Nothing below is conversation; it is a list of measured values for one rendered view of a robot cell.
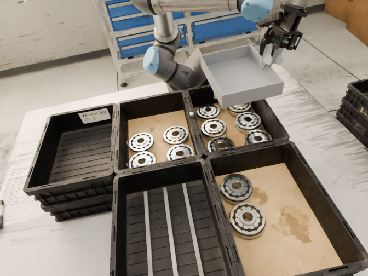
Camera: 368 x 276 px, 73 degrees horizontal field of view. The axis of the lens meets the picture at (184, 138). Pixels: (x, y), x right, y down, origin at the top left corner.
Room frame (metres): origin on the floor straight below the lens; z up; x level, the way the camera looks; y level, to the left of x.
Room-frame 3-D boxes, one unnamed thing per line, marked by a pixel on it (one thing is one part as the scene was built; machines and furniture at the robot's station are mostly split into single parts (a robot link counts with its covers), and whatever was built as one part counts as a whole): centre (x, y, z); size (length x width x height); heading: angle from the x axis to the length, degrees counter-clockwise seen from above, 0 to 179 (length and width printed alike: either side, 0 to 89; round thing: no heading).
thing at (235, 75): (0.76, -0.22, 1.08); 0.27 x 0.20 x 0.05; 5
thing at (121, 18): (2.60, 0.16, 0.60); 0.72 x 0.03 x 0.56; 96
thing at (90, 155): (0.71, 0.40, 0.87); 0.40 x 0.30 x 0.11; 3
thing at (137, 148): (0.72, 0.17, 0.86); 0.10 x 0.10 x 0.01
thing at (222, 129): (0.73, -0.13, 0.86); 0.10 x 0.10 x 0.01
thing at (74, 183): (0.71, 0.40, 0.92); 0.40 x 0.30 x 0.02; 3
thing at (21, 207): (0.70, 0.74, 0.70); 0.33 x 0.23 x 0.01; 6
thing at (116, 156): (0.72, 0.10, 0.92); 0.40 x 0.30 x 0.02; 3
